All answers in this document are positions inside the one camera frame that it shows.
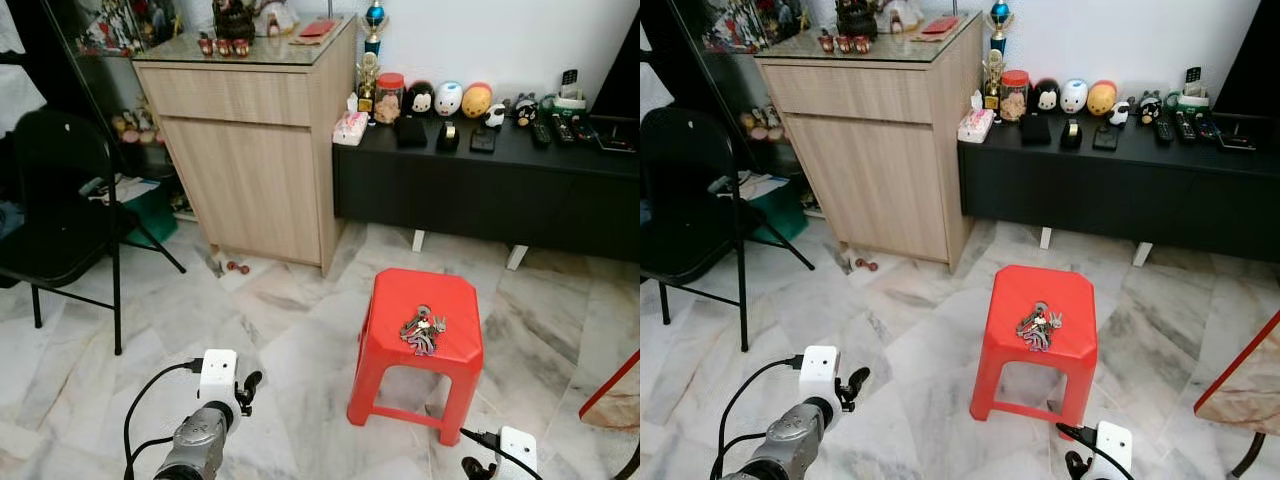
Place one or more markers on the small red floor object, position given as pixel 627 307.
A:
pixel 236 267
pixel 866 264

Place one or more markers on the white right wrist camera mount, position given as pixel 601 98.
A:
pixel 1113 448
pixel 518 452

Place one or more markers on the gold trophy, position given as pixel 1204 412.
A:
pixel 368 82
pixel 993 78

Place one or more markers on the red-edged table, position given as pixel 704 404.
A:
pixel 615 400
pixel 1245 390

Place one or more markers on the bunch of keys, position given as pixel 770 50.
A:
pixel 1036 328
pixel 421 332

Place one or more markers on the small dark animal figure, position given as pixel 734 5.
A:
pixel 1150 108
pixel 526 110

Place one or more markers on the white round toy figure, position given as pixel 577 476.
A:
pixel 449 98
pixel 1074 96

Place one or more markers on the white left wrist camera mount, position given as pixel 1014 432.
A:
pixel 217 372
pixel 818 368

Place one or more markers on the black low sideboard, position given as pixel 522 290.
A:
pixel 1110 195
pixel 480 195

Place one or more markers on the green storage box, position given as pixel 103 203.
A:
pixel 152 212
pixel 780 210

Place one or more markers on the black display shelf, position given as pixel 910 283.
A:
pixel 720 70
pixel 100 70

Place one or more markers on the orange round toy figure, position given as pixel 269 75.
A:
pixel 1102 98
pixel 477 100

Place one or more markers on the black wallet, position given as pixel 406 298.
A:
pixel 1036 130
pixel 411 132

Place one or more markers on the clear jar with red lid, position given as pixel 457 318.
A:
pixel 389 100
pixel 1015 98

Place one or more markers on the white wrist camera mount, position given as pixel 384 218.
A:
pixel 1113 448
pixel 518 452
pixel 217 372
pixel 818 368

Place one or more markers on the small white panda figure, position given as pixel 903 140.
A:
pixel 1120 113
pixel 496 116

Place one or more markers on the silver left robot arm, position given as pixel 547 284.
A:
pixel 198 440
pixel 792 442

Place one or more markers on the blue trophy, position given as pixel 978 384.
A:
pixel 375 18
pixel 1000 15

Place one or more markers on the white figurine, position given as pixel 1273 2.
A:
pixel 276 18
pixel 900 15

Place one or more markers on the light wooden cabinet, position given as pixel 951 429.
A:
pixel 880 170
pixel 250 170

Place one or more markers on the flat black tray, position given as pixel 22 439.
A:
pixel 617 142
pixel 1238 141

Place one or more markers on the red plastic stool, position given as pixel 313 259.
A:
pixel 1075 298
pixel 455 300

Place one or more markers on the small black case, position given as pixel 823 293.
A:
pixel 1105 138
pixel 483 140

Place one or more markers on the pink tissue box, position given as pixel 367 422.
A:
pixel 350 128
pixel 975 125

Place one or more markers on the black round toy figure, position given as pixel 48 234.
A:
pixel 1046 97
pixel 420 100

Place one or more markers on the black tape dispenser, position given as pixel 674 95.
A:
pixel 1071 134
pixel 448 137

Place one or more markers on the black television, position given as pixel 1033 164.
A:
pixel 622 80
pixel 1255 60

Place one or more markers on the black folding chair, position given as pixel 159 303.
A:
pixel 55 160
pixel 680 160

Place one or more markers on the green holder with phone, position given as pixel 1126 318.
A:
pixel 1190 96
pixel 571 98

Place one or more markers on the dark incense pot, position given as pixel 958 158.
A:
pixel 234 20
pixel 858 20

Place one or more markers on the red book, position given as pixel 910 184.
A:
pixel 941 25
pixel 318 28

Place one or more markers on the plush toys on shelf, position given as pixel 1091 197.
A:
pixel 138 124
pixel 760 122

